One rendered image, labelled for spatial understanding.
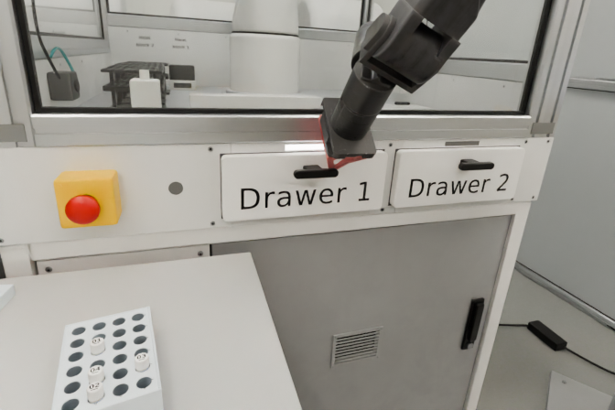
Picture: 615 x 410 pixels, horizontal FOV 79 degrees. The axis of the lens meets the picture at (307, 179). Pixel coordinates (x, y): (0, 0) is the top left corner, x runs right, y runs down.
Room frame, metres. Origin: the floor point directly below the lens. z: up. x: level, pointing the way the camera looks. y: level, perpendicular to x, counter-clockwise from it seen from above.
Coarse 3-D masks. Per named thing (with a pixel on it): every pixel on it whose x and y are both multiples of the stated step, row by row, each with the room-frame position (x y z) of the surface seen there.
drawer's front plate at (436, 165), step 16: (400, 160) 0.65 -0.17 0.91; (416, 160) 0.66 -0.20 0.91; (432, 160) 0.67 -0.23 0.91; (448, 160) 0.68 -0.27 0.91; (480, 160) 0.71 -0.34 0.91; (496, 160) 0.72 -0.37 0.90; (512, 160) 0.73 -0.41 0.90; (400, 176) 0.65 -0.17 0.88; (416, 176) 0.66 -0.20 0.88; (432, 176) 0.68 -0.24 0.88; (448, 176) 0.69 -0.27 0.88; (464, 176) 0.70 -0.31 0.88; (480, 176) 0.71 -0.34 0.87; (496, 176) 0.72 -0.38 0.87; (512, 176) 0.74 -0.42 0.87; (400, 192) 0.65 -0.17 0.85; (416, 192) 0.67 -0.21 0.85; (432, 192) 0.68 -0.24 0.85; (448, 192) 0.69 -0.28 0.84; (464, 192) 0.70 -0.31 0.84; (480, 192) 0.71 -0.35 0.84; (496, 192) 0.73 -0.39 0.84; (512, 192) 0.74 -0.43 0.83
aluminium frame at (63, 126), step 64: (0, 0) 0.49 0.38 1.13; (576, 0) 0.78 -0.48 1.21; (0, 64) 0.48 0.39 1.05; (0, 128) 0.48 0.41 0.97; (64, 128) 0.50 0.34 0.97; (128, 128) 0.53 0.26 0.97; (192, 128) 0.56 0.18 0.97; (256, 128) 0.59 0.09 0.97; (384, 128) 0.66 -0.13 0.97; (448, 128) 0.71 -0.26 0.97; (512, 128) 0.76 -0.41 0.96
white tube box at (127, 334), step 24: (144, 312) 0.35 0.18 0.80; (72, 336) 0.31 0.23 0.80; (96, 336) 0.31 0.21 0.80; (120, 336) 0.32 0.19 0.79; (144, 336) 0.31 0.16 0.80; (72, 360) 0.28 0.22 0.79; (96, 360) 0.28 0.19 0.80; (120, 360) 0.29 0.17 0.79; (72, 384) 0.25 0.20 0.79; (120, 384) 0.25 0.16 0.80; (144, 384) 0.26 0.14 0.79; (72, 408) 0.24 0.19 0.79; (96, 408) 0.23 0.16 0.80; (120, 408) 0.24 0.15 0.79; (144, 408) 0.24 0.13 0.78
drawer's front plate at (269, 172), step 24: (240, 168) 0.56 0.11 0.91; (264, 168) 0.57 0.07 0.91; (288, 168) 0.59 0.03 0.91; (360, 168) 0.63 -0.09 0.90; (384, 168) 0.64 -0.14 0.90; (240, 192) 0.56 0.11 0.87; (264, 192) 0.57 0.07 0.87; (312, 192) 0.60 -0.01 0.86; (336, 192) 0.61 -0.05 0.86; (360, 192) 0.63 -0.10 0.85; (240, 216) 0.56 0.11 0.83; (264, 216) 0.57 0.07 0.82; (288, 216) 0.59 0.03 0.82
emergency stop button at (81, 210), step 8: (72, 200) 0.44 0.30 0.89; (80, 200) 0.44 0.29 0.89; (88, 200) 0.45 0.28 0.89; (96, 200) 0.46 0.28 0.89; (72, 208) 0.44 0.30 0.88; (80, 208) 0.44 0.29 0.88; (88, 208) 0.44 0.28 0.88; (96, 208) 0.45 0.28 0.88; (72, 216) 0.44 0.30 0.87; (80, 216) 0.44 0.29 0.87; (88, 216) 0.44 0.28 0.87; (96, 216) 0.45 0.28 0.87
